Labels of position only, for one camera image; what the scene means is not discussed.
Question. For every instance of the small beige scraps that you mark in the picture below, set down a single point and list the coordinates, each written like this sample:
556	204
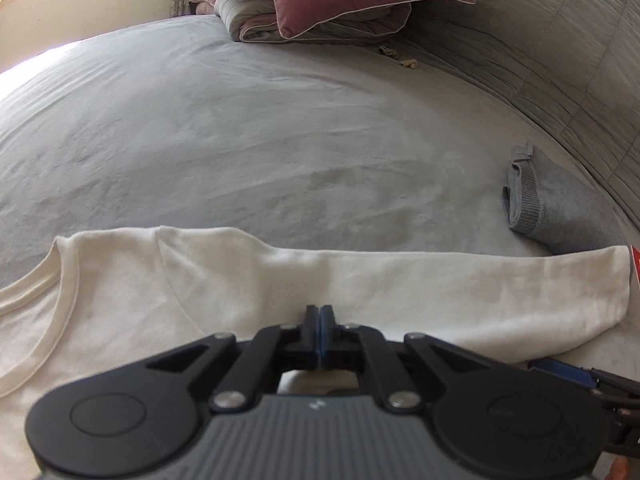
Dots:
407	63

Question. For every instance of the folded grey garment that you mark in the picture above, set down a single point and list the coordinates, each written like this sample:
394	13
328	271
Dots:
565	205

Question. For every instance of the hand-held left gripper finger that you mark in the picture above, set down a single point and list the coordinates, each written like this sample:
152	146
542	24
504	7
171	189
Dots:
325	335
314	335

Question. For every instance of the small pink cushions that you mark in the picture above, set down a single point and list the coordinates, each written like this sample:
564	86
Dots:
205	2

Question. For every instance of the red white card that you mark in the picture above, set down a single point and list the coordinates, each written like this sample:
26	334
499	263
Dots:
636	270

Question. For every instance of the grey quilted headboard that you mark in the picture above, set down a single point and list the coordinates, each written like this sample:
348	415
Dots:
575	60

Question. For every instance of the cream long-sleeve shirt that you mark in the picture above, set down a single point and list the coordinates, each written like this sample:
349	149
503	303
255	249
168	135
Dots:
200	285

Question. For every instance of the bed with grey sheet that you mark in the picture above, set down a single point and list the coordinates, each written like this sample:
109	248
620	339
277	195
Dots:
250	135

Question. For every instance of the person's right hand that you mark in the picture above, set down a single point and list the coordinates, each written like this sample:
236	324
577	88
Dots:
620	467

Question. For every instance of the folded grey pink quilt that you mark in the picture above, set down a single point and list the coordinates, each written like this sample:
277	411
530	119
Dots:
250	10

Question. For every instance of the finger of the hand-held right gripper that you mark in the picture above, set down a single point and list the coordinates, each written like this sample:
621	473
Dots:
560	367
625	437

